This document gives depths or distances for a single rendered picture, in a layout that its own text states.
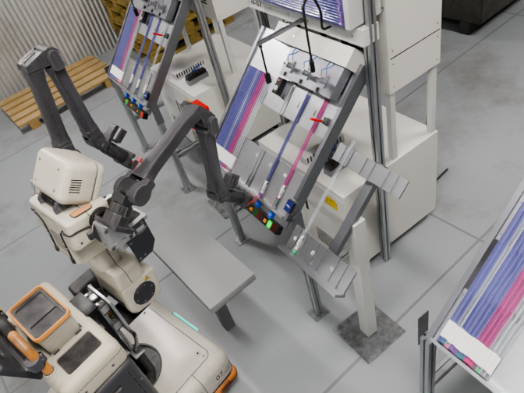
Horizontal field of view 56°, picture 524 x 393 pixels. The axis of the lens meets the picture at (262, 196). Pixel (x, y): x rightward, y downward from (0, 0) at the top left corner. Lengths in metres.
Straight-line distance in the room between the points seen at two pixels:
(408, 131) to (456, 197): 0.69
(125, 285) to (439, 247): 1.72
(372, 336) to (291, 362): 0.42
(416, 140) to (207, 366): 1.47
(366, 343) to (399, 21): 1.48
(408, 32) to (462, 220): 1.27
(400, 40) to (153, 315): 1.71
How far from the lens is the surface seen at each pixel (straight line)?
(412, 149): 2.53
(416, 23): 2.20
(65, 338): 1.95
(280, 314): 2.69
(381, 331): 2.56
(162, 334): 2.48
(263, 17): 2.53
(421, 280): 2.74
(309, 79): 2.12
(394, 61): 2.16
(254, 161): 2.31
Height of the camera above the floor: 2.21
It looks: 42 degrees down
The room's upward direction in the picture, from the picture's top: 17 degrees counter-clockwise
